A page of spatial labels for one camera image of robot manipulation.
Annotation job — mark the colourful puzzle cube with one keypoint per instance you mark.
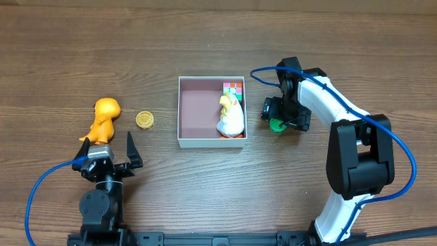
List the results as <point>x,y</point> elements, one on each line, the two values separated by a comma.
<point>234,89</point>

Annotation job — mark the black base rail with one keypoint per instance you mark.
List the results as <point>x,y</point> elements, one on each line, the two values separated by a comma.
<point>129,237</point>

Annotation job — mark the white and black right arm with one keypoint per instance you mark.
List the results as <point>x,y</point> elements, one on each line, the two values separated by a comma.
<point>359,162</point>

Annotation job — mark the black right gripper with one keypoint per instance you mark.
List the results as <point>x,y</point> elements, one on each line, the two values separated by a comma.
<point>300,119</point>

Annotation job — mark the green round cap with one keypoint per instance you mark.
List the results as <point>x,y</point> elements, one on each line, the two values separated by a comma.
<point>277,126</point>

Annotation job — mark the orange dinosaur toy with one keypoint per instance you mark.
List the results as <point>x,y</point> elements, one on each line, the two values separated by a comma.
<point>102,130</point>

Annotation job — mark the white and yellow duck toy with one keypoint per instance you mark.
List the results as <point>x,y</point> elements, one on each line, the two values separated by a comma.
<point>231,123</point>

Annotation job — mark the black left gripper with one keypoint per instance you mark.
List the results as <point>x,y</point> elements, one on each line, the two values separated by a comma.
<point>107,169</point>

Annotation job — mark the yellow round cap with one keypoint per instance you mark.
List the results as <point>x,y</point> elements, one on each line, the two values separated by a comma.
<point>144,120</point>

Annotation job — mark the white box pink inside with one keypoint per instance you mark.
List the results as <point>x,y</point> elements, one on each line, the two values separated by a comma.
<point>199,112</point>

